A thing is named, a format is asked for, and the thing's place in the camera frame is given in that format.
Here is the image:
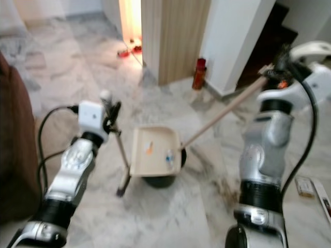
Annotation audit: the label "wooden broom purple bristles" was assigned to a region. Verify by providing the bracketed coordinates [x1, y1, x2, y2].
[115, 132, 133, 198]

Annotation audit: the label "cream dustpan wooden handle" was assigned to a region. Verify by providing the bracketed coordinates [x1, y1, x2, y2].
[130, 72, 275, 178]

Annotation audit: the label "dark wooden stairs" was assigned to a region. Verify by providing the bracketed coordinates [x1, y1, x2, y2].
[234, 2, 307, 89]

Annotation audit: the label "red slippers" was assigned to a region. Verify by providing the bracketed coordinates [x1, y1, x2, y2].
[117, 36, 143, 58]

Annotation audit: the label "small blue white wrapper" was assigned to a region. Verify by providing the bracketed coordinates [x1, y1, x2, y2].
[165, 148, 175, 167]

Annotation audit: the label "brown sofa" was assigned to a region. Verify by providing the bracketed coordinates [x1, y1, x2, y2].
[0, 53, 43, 224]

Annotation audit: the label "red bottle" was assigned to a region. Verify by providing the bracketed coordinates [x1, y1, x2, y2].
[192, 57, 208, 91]

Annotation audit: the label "light wooden panel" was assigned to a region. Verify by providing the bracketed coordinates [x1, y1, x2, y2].
[141, 0, 211, 86]

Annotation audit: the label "brown dirt pile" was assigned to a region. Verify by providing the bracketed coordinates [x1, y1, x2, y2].
[216, 177, 245, 208]

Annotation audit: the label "long white box red label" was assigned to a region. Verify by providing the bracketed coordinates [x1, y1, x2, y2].
[312, 178, 331, 222]

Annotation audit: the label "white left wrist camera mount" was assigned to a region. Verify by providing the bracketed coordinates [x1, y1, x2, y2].
[78, 90, 115, 144]

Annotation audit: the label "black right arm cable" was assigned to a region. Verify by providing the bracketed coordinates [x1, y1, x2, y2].
[281, 52, 320, 199]

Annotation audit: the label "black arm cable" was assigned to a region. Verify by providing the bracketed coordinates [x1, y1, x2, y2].
[37, 105, 81, 202]
[281, 52, 320, 199]

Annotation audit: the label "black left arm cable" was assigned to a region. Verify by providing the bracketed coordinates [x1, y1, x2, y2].
[37, 105, 81, 202]

